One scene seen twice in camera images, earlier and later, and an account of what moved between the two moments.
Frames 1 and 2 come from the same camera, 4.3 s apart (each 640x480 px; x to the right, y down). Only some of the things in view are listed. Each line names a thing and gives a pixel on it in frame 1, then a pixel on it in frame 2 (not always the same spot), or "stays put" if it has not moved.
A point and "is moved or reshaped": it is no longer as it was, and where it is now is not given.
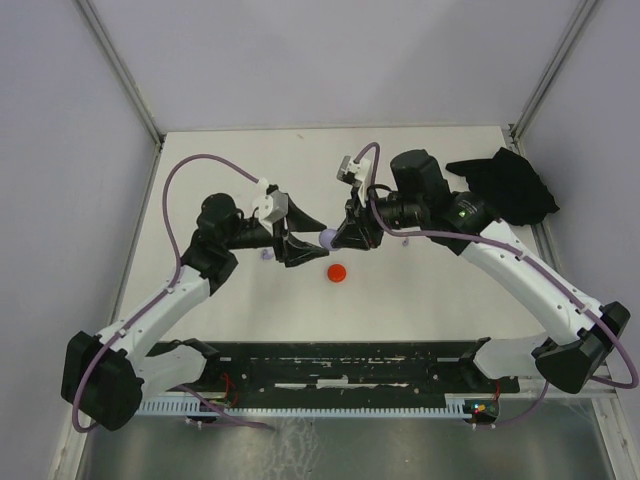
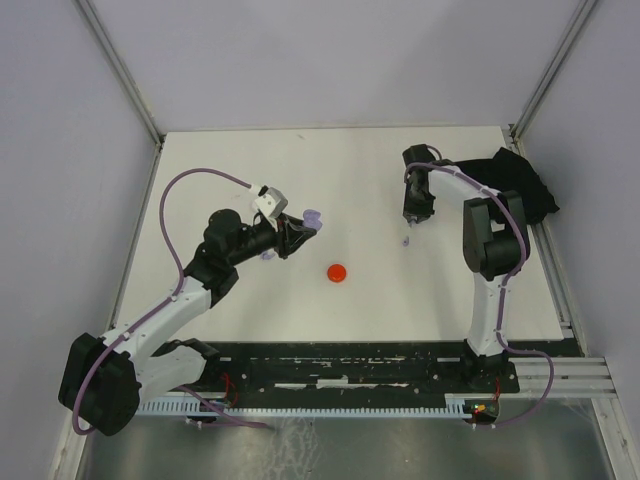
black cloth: (512, 190) stays put
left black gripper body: (279, 232) stays put
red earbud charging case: (336, 273) stays put
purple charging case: (325, 238) is moved or reshaped
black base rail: (343, 371) stays put
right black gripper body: (366, 218) to (417, 203)
